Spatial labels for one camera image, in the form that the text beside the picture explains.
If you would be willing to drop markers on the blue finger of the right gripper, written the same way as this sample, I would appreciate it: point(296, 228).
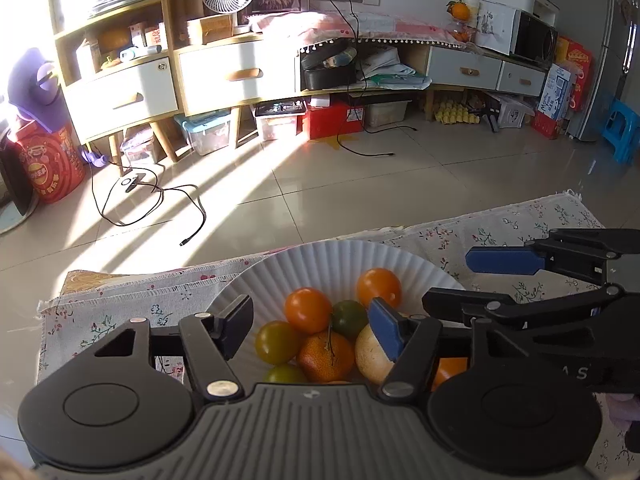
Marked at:
point(583, 254)

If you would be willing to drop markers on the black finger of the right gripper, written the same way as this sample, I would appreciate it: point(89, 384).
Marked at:
point(462, 306)

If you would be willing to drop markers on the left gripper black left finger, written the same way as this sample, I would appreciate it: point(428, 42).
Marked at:
point(209, 342)

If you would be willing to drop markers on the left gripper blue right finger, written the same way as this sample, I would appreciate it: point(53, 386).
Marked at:
point(411, 345)

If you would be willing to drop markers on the small orange mandarin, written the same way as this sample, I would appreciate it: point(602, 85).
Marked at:
point(448, 368)

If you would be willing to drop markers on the green tomato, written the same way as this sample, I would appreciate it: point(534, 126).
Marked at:
point(349, 318)

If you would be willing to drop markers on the orange tomato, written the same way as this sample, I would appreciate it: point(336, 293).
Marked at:
point(308, 310)
point(379, 283)

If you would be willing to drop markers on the green mandarin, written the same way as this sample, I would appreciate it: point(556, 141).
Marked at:
point(287, 373)

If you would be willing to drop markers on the orange mandarin with stem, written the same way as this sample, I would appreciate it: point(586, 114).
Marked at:
point(326, 357)

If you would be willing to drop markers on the orange tomato top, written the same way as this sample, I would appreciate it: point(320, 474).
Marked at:
point(308, 310)

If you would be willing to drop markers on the white ribbed plate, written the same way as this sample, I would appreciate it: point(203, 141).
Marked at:
point(333, 267)

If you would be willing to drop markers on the yellow pear back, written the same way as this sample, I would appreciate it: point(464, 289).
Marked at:
point(370, 357)

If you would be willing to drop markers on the floral tablecloth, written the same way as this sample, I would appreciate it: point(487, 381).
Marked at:
point(115, 400)

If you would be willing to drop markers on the blue plastic stool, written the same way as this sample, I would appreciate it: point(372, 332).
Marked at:
point(621, 130)

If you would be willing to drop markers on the grey refrigerator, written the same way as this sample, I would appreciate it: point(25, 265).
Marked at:
point(607, 29)

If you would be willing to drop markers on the clear storage bin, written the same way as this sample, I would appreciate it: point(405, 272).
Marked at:
point(206, 133)

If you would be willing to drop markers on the white microwave oven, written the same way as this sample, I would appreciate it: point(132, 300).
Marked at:
point(515, 33)

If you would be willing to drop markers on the red box under cabinet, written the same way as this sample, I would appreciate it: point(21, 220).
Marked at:
point(339, 118)

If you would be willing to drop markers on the black floor heater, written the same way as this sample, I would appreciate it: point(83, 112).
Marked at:
point(19, 199)

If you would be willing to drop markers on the red snack bucket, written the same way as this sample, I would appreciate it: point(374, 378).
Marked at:
point(51, 160)

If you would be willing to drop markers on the low TV cabinet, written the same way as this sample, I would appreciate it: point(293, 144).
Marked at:
point(304, 53)

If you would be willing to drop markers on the wooden shelf cabinet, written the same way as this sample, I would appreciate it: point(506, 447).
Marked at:
point(115, 61)

